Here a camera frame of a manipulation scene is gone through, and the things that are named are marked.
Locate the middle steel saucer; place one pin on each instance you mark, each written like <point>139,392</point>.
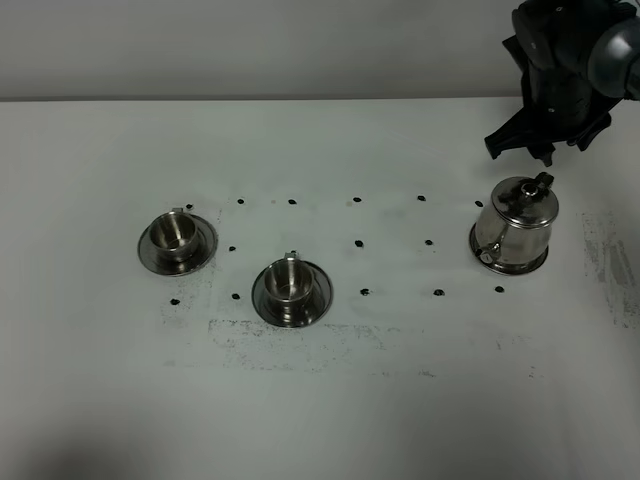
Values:
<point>297,315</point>

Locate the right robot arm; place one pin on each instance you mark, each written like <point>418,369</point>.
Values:
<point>578,60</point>

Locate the stainless steel teapot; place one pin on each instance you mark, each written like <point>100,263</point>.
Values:
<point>515,226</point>

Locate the steel teacup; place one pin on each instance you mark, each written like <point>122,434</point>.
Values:
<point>288,280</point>
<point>174,236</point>

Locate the left steel saucer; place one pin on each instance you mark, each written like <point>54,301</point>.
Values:
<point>208,240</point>

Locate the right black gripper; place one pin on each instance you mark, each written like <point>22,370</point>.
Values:
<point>558,107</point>

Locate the left steel teacup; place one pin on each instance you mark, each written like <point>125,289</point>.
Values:
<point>174,236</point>

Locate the middle steel teacup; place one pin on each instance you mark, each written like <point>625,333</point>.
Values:
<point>288,280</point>

